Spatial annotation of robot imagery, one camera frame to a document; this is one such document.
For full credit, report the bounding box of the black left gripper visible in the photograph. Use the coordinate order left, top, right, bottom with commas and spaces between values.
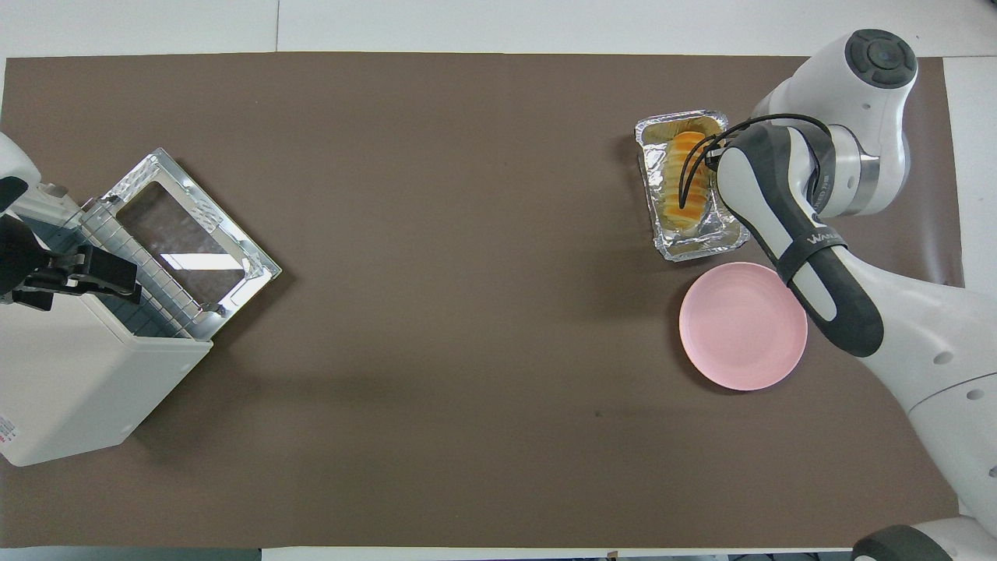
0, 213, 143, 313

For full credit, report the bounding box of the yellow sliced bread loaf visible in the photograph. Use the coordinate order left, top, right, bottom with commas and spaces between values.
660, 131, 717, 232

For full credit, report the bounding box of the aluminium foil tray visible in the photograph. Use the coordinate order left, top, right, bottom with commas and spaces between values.
634, 110, 752, 264

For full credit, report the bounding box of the cream white toaster oven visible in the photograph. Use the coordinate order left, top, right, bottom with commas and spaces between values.
0, 199, 214, 468

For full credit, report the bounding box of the glass oven door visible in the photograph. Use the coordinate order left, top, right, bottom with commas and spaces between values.
100, 147, 284, 342

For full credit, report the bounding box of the brown table mat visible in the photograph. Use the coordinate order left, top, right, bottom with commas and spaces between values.
0, 52, 967, 551

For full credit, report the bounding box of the pink round plate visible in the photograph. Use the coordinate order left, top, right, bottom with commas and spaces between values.
678, 262, 809, 392

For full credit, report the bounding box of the black right arm gripper cable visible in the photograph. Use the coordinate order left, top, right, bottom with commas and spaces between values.
677, 114, 837, 212

